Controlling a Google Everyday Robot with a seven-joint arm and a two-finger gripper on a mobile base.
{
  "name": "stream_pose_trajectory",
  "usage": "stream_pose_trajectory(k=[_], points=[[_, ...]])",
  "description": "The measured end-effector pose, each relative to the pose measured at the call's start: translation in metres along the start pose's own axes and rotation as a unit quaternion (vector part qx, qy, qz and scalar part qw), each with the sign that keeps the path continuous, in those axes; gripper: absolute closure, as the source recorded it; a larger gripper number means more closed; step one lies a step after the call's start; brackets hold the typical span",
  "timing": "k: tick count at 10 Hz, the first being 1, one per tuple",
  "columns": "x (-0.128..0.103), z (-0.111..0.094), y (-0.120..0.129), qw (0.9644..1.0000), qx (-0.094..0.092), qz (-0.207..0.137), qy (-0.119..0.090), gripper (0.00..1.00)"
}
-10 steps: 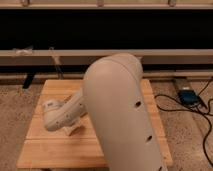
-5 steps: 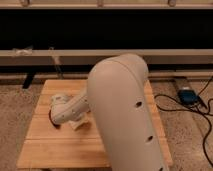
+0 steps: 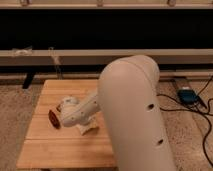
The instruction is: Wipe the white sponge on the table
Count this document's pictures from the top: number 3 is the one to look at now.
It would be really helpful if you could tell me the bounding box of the dark red sausage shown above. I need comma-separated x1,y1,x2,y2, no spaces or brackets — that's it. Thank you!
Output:
48,110,60,129

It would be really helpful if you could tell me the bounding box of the blue power box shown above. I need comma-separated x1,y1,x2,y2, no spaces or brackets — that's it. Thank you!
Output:
178,89,198,105

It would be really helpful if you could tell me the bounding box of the wooden table board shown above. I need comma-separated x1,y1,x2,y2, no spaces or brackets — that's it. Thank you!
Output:
16,79,116,169

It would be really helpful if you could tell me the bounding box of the grey metal rail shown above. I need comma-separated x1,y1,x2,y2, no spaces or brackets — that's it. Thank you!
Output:
0,49,213,66

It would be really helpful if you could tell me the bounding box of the brown chocolate bar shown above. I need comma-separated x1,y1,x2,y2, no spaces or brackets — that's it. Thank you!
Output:
56,104,62,112

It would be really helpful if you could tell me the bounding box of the black cable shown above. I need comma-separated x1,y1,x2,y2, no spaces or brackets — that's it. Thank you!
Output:
156,76,213,167

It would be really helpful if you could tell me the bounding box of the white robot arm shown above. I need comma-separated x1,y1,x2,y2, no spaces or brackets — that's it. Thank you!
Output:
60,55,176,171

